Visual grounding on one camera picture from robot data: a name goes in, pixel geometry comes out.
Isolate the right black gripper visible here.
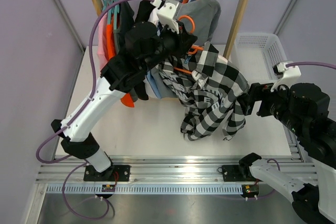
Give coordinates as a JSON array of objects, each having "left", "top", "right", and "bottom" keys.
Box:
[{"left": 237, "top": 77, "right": 306, "bottom": 135}]

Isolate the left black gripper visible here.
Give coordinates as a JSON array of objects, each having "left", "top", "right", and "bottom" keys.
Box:
[{"left": 141, "top": 19, "right": 197, "bottom": 72}]

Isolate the orange hanger of plaid shirt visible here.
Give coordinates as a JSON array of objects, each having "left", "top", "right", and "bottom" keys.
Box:
[{"left": 174, "top": 15, "right": 204, "bottom": 74}]

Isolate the black white plaid shirt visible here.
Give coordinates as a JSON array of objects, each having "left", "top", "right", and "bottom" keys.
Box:
[{"left": 157, "top": 41, "right": 249, "bottom": 141}]

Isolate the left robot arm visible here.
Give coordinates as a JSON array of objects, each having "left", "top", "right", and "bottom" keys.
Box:
[{"left": 51, "top": 21, "right": 197, "bottom": 181}]

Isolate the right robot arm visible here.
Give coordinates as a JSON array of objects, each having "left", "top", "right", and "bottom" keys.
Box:
[{"left": 238, "top": 83, "right": 335, "bottom": 223}]

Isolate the grey shirt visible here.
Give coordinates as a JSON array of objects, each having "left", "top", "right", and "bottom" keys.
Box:
[{"left": 148, "top": 0, "right": 221, "bottom": 99}]

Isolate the light blue shirt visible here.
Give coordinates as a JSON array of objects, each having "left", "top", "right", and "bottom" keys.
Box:
[{"left": 137, "top": 0, "right": 221, "bottom": 99}]

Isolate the dark grey t-shirt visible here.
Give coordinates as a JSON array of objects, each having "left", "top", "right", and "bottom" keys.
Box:
[{"left": 113, "top": 2, "right": 138, "bottom": 103}]

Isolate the orange shirt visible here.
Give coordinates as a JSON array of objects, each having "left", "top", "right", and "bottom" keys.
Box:
[{"left": 106, "top": 21, "right": 134, "bottom": 108}]

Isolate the pink shirt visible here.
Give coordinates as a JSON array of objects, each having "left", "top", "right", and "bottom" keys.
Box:
[{"left": 97, "top": 14, "right": 108, "bottom": 69}]

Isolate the white plastic basket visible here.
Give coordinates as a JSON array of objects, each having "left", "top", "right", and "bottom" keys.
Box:
[{"left": 230, "top": 33, "right": 287, "bottom": 83}]

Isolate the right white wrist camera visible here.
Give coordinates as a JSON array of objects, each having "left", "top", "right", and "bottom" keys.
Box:
[{"left": 271, "top": 61, "right": 301, "bottom": 92}]

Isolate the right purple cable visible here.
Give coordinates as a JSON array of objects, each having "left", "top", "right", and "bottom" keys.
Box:
[{"left": 286, "top": 61, "right": 336, "bottom": 69}]

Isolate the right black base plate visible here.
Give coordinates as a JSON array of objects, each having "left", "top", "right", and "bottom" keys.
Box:
[{"left": 221, "top": 165, "right": 258, "bottom": 183}]

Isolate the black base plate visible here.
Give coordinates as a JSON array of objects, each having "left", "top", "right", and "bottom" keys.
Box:
[
  {"left": 221, "top": 165, "right": 258, "bottom": 183},
  {"left": 83, "top": 165, "right": 131, "bottom": 182}
]

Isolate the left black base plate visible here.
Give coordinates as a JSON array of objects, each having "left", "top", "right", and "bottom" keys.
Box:
[{"left": 83, "top": 165, "right": 131, "bottom": 182}]

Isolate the aluminium rail frame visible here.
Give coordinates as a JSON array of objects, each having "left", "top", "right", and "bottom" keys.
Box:
[{"left": 35, "top": 124, "right": 321, "bottom": 185}]

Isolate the white slotted cable duct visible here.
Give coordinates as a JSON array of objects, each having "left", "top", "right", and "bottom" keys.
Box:
[{"left": 47, "top": 184, "right": 243, "bottom": 195}]

